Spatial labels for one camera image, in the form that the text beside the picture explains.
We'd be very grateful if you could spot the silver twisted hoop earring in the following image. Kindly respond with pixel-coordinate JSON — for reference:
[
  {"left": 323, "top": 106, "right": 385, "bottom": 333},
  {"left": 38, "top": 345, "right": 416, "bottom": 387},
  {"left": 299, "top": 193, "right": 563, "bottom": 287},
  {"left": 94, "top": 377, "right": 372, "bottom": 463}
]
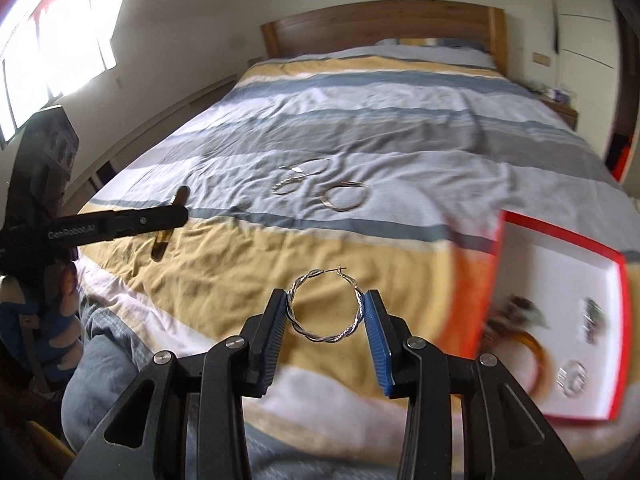
[{"left": 285, "top": 266, "right": 367, "bottom": 345}]

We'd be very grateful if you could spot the striped bed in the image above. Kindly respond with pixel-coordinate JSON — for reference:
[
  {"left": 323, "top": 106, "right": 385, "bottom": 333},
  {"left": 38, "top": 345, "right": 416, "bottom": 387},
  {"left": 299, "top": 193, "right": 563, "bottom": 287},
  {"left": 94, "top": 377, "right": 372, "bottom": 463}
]
[{"left": 60, "top": 45, "right": 626, "bottom": 480}]

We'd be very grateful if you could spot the grey-blue pillow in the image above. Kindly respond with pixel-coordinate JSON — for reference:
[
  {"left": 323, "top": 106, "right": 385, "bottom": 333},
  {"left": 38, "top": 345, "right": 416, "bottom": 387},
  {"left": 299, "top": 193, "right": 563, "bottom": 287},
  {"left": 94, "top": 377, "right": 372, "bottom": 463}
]
[{"left": 375, "top": 37, "right": 497, "bottom": 69}]

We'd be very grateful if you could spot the wide metal ring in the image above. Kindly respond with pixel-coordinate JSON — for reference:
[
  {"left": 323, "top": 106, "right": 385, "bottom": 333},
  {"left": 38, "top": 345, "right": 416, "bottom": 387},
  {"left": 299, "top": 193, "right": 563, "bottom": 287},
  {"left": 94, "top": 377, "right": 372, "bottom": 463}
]
[{"left": 556, "top": 360, "right": 591, "bottom": 399}]

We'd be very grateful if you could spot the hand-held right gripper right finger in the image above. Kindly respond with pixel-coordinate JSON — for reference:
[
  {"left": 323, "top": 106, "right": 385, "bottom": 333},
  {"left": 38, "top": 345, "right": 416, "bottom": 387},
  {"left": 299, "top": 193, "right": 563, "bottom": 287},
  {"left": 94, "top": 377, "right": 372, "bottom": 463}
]
[{"left": 364, "top": 287, "right": 586, "bottom": 480}]

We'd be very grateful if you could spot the red item on floor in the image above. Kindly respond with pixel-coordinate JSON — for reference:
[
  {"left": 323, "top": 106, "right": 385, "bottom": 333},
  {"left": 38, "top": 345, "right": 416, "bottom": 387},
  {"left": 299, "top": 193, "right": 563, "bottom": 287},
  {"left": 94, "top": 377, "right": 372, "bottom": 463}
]
[{"left": 606, "top": 141, "right": 635, "bottom": 182}]

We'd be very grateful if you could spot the textured silver hoop earring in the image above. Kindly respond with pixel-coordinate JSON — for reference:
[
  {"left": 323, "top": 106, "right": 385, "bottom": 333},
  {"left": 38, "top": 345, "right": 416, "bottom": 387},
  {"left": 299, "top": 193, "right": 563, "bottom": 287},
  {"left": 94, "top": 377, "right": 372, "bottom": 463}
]
[{"left": 271, "top": 172, "right": 302, "bottom": 197}]

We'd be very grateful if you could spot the white wardrobe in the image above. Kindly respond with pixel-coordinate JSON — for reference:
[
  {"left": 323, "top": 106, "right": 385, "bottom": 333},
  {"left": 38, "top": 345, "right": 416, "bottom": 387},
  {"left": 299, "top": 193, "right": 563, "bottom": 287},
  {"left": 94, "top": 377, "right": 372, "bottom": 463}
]
[{"left": 552, "top": 0, "right": 640, "bottom": 171}]

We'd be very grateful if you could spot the dark blue cloth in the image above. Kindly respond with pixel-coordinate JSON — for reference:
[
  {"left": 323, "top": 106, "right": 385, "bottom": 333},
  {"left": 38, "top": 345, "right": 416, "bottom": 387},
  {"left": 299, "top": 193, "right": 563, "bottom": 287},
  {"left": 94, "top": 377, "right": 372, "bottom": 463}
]
[{"left": 62, "top": 305, "right": 211, "bottom": 443}]

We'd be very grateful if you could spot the dark brown bangle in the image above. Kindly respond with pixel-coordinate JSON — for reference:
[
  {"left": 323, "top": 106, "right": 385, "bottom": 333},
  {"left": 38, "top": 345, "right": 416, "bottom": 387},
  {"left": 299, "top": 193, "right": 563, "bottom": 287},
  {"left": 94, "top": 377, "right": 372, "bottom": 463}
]
[{"left": 150, "top": 186, "right": 192, "bottom": 262}]

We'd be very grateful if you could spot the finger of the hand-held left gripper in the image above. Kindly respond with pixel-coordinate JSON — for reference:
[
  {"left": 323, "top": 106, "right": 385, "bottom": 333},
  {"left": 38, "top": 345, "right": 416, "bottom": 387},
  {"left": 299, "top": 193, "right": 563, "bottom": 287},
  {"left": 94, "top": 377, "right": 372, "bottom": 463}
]
[{"left": 107, "top": 204, "right": 190, "bottom": 242}]

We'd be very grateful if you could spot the beaded stone bracelet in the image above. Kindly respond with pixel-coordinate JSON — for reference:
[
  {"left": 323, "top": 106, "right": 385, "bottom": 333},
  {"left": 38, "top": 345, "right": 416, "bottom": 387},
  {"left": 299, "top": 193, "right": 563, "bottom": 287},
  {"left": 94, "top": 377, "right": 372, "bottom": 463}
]
[{"left": 487, "top": 295, "right": 551, "bottom": 336}]

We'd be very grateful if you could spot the wooden headboard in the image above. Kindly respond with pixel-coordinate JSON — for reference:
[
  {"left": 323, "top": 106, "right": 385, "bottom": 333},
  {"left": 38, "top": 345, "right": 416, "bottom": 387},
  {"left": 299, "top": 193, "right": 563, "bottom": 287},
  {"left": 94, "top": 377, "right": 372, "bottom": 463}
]
[{"left": 260, "top": 0, "right": 508, "bottom": 78}]

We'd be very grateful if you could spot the large silver bangle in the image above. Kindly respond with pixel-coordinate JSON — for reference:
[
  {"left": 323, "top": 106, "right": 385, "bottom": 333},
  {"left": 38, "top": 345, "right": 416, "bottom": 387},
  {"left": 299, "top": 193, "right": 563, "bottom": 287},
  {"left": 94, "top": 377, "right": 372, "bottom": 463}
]
[{"left": 321, "top": 182, "right": 372, "bottom": 212}]

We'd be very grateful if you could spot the thin silver hoop earring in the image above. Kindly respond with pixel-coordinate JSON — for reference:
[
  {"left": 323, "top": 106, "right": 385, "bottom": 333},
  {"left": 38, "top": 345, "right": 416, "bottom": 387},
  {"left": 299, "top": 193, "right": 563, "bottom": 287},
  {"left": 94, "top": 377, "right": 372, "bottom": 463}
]
[{"left": 282, "top": 157, "right": 331, "bottom": 179}]

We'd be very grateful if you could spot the low white wall cabinet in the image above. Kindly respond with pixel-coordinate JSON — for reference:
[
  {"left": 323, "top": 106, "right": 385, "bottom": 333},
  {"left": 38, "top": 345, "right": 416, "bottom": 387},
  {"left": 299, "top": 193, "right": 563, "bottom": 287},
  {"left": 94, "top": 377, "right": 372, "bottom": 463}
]
[{"left": 65, "top": 72, "right": 238, "bottom": 211}]

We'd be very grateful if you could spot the amber bangle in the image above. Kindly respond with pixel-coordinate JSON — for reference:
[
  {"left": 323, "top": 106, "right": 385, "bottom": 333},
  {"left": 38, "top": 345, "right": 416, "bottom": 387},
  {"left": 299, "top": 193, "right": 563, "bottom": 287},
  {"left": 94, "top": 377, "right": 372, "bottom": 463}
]
[{"left": 492, "top": 327, "right": 553, "bottom": 401}]

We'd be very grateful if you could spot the person's left hand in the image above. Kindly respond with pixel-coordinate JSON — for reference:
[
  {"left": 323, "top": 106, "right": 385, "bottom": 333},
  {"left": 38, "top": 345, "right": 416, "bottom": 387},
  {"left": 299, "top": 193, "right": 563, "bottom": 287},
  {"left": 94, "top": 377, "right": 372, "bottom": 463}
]
[{"left": 0, "top": 261, "right": 85, "bottom": 397}]

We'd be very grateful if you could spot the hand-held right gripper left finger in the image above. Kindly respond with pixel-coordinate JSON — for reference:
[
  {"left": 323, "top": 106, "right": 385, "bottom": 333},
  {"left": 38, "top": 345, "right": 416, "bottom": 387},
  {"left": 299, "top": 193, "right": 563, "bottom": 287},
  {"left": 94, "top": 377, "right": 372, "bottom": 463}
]
[{"left": 62, "top": 287, "right": 291, "bottom": 480}]

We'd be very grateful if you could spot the wooden nightstand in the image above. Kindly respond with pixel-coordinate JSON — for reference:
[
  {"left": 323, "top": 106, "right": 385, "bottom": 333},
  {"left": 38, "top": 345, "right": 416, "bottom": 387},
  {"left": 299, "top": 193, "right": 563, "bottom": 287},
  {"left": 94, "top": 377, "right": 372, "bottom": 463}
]
[{"left": 525, "top": 80, "right": 581, "bottom": 132}]

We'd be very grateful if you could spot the silver wristwatch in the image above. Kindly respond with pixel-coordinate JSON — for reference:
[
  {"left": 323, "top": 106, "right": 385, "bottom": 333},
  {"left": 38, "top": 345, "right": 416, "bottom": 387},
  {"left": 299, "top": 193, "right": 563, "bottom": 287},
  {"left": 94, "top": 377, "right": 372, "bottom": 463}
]
[{"left": 580, "top": 297, "right": 607, "bottom": 346}]

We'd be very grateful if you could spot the red cardboard box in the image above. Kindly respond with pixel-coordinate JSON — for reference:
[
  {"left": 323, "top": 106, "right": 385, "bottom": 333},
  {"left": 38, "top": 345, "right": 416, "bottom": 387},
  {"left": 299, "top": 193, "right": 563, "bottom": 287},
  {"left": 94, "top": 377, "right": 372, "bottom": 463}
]
[{"left": 472, "top": 210, "right": 628, "bottom": 421}]

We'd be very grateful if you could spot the window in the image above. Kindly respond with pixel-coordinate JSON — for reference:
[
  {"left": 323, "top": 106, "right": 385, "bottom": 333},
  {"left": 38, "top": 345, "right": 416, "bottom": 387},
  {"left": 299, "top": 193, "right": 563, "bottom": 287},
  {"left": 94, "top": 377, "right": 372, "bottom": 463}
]
[{"left": 0, "top": 0, "right": 123, "bottom": 148}]

